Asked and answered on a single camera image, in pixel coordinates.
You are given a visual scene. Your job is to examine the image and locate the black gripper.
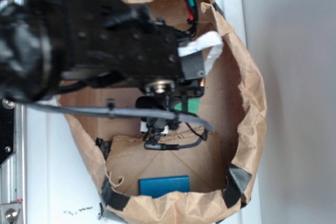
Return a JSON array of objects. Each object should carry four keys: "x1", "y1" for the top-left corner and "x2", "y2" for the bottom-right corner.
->
[{"x1": 136, "y1": 48, "x2": 206, "y2": 135}]

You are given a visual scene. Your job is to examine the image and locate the green rectangular block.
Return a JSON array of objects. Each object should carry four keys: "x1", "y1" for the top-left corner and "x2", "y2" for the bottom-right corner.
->
[{"x1": 174, "y1": 98, "x2": 201, "y2": 114}]

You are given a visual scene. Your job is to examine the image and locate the blue rectangular block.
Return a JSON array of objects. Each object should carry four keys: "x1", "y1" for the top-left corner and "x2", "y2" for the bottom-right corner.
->
[{"x1": 139, "y1": 175, "x2": 190, "y2": 198}]

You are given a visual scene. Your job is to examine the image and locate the brown paper bag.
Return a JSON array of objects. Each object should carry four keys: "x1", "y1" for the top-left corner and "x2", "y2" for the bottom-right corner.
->
[{"x1": 66, "y1": 0, "x2": 267, "y2": 223}]

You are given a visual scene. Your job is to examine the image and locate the grey braided cable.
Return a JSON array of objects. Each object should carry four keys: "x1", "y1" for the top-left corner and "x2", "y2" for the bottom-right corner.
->
[{"x1": 23, "y1": 102, "x2": 216, "y2": 132}]

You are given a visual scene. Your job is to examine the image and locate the white ribbon cable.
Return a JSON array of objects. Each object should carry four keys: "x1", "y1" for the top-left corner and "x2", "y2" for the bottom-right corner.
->
[{"x1": 177, "y1": 31, "x2": 224, "y2": 77}]

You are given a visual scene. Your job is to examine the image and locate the aluminium frame rail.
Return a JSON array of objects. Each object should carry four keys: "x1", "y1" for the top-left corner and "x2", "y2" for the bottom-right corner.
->
[{"x1": 1, "y1": 99, "x2": 27, "y2": 223}]

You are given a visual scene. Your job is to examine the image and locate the metal corner bracket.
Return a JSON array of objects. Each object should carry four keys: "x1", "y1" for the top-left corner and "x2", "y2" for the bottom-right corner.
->
[{"x1": 1, "y1": 202, "x2": 24, "y2": 224}]

